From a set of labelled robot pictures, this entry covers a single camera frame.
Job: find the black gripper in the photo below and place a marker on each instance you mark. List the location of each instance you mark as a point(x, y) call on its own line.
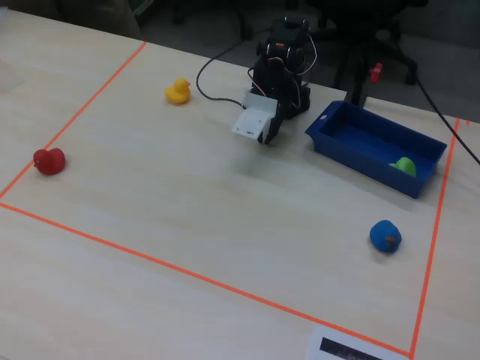
point(276, 125)

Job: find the blue rubber duck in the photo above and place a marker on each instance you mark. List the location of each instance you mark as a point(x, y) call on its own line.
point(382, 234)

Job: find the red rubber duck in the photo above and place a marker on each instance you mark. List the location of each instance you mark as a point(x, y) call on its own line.
point(50, 163)

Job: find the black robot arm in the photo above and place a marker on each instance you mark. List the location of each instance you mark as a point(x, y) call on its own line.
point(287, 32)

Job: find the blue plastic box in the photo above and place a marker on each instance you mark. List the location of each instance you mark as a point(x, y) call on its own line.
point(375, 170)

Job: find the orange tape strip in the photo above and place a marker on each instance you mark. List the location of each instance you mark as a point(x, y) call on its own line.
point(80, 112)
point(187, 273)
point(437, 225)

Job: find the white paper with black bar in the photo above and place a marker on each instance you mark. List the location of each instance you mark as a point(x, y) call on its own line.
point(315, 341)

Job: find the white camera box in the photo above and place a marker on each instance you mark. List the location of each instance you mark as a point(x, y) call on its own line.
point(251, 120)

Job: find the yellow rubber duck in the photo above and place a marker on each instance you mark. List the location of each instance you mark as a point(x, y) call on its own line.
point(178, 93)

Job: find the green rubber duck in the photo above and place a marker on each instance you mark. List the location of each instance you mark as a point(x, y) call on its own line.
point(407, 167)

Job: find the black office chair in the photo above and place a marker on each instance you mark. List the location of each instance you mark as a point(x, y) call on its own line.
point(356, 37)

